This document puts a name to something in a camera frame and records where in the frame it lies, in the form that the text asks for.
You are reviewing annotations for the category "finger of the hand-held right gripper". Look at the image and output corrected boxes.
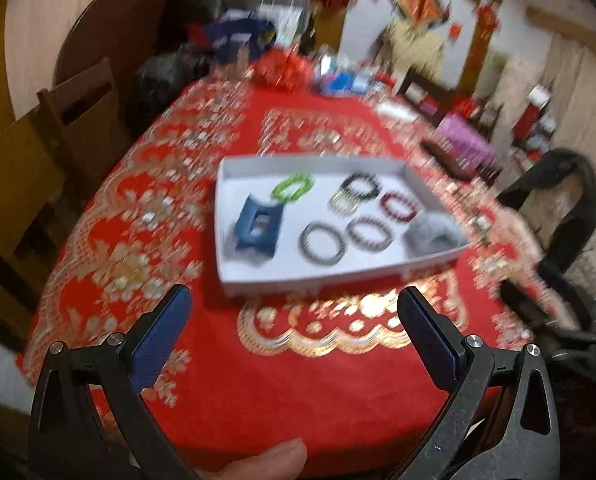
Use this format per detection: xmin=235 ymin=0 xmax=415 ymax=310
xmin=498 ymin=280 xmax=596 ymax=361
xmin=496 ymin=149 xmax=596 ymax=273

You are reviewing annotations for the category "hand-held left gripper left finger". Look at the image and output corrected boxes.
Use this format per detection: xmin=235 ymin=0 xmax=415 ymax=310
xmin=28 ymin=284 xmax=199 ymax=480

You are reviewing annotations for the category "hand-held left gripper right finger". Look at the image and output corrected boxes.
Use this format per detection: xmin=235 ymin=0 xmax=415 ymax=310
xmin=397 ymin=287 xmax=561 ymax=480

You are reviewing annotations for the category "white fluffy scrunchie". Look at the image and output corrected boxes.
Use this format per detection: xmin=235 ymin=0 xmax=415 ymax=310
xmin=405 ymin=214 xmax=466 ymax=261

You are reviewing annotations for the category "dark brown beaded bracelet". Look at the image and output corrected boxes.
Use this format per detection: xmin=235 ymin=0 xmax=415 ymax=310
xmin=345 ymin=215 xmax=393 ymax=250

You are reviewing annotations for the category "red beaded bracelet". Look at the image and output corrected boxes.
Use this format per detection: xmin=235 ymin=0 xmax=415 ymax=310
xmin=380 ymin=191 xmax=421 ymax=222

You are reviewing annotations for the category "white box tray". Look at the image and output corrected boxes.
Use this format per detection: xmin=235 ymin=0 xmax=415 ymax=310
xmin=214 ymin=155 xmax=471 ymax=298

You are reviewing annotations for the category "blue hair claw clip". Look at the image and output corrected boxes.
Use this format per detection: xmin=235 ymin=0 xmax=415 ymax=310
xmin=233 ymin=194 xmax=281 ymax=263

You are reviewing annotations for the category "grey beaded bracelet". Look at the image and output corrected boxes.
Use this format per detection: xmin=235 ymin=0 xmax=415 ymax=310
xmin=298 ymin=221 xmax=349 ymax=265

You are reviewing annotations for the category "black beaded bracelet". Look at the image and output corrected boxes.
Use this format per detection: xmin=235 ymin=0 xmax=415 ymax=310
xmin=340 ymin=172 xmax=383 ymax=201

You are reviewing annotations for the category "green beaded bracelet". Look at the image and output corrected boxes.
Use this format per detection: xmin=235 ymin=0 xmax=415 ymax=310
xmin=270 ymin=172 xmax=316 ymax=204

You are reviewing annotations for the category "person's left hand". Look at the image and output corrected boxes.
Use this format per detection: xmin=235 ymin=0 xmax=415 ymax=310
xmin=198 ymin=437 xmax=309 ymax=480

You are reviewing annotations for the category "purple cloth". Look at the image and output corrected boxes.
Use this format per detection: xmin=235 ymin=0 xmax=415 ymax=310
xmin=435 ymin=112 xmax=503 ymax=171

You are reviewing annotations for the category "red floral tablecloth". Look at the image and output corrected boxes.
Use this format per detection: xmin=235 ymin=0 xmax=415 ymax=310
xmin=15 ymin=77 xmax=578 ymax=480

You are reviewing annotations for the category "dark wooden chair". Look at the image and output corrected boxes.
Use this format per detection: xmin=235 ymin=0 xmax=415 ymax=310
xmin=398 ymin=67 xmax=458 ymax=116

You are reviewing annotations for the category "light wooden chair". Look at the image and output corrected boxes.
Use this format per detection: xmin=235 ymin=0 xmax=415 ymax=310
xmin=0 ymin=105 xmax=86 ymax=356

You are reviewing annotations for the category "floral beige cloth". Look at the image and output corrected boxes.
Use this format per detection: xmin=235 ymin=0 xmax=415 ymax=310
xmin=373 ymin=20 xmax=448 ymax=81

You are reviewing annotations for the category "blue tissue packet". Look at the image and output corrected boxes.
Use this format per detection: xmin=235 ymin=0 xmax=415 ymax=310
xmin=320 ymin=70 xmax=369 ymax=98

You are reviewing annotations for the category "black plastic bag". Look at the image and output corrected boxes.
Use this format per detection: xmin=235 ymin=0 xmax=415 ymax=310
xmin=128 ymin=42 xmax=213 ymax=131

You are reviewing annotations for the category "red plastic bag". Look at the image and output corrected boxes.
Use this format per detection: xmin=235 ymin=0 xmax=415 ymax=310
xmin=253 ymin=50 xmax=311 ymax=91

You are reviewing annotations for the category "blue bag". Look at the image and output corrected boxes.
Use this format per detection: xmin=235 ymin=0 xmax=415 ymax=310
xmin=188 ymin=12 xmax=279 ymax=63

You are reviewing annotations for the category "round wooden tabletop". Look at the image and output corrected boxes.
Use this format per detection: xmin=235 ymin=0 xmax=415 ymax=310
xmin=53 ymin=0 xmax=179 ymax=91

